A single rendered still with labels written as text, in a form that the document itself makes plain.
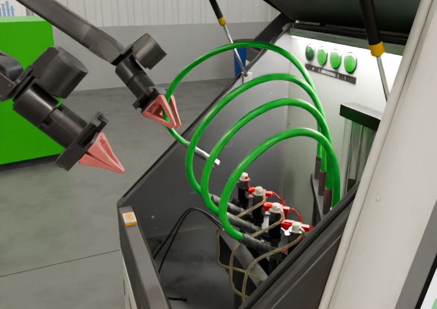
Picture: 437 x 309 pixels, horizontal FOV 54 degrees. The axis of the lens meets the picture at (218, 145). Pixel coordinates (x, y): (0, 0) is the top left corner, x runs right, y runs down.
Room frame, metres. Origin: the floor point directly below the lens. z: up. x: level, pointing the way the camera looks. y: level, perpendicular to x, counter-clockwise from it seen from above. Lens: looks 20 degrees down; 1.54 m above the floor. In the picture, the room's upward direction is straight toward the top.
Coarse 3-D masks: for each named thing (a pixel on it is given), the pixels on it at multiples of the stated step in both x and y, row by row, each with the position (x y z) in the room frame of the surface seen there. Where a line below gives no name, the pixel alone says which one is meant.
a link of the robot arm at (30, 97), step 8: (32, 80) 0.68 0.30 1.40; (24, 88) 0.68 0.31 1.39; (32, 88) 0.67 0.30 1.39; (40, 88) 0.68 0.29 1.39; (16, 96) 0.68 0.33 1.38; (24, 96) 0.66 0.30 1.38; (32, 96) 0.66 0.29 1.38; (40, 96) 0.67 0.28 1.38; (48, 96) 0.68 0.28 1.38; (56, 96) 0.68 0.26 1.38; (16, 104) 0.66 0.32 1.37; (24, 104) 0.66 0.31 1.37; (32, 104) 0.66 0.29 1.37; (40, 104) 0.66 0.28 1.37; (48, 104) 0.67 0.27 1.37; (56, 104) 0.68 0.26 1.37; (16, 112) 0.67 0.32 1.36; (24, 112) 0.66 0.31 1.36; (32, 112) 0.66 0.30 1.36; (40, 112) 0.66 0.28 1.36; (48, 112) 0.66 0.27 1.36; (32, 120) 0.66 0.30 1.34; (40, 120) 0.66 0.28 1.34; (48, 120) 0.67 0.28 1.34
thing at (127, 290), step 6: (126, 270) 1.04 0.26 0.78; (126, 276) 1.04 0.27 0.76; (126, 282) 1.05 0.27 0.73; (126, 288) 1.07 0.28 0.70; (126, 294) 1.08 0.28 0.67; (132, 294) 0.94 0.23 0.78; (126, 300) 1.10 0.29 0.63; (132, 300) 0.95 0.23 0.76; (126, 306) 1.11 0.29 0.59; (132, 306) 0.96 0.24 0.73
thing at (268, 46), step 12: (216, 48) 0.99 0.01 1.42; (228, 48) 0.98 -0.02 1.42; (264, 48) 0.98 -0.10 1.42; (276, 48) 0.98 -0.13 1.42; (192, 60) 0.99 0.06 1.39; (180, 72) 0.99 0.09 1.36; (300, 72) 0.98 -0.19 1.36; (312, 84) 0.97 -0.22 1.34; (168, 96) 0.99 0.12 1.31; (168, 120) 0.99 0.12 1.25
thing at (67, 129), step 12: (60, 108) 0.69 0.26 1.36; (60, 120) 0.67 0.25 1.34; (72, 120) 0.68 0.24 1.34; (84, 120) 0.70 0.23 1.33; (96, 120) 0.67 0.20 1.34; (48, 132) 0.66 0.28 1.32; (60, 132) 0.66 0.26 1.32; (72, 132) 0.67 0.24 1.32; (84, 132) 0.66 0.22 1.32; (60, 144) 0.67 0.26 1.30; (72, 144) 0.66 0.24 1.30; (60, 156) 0.66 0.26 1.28
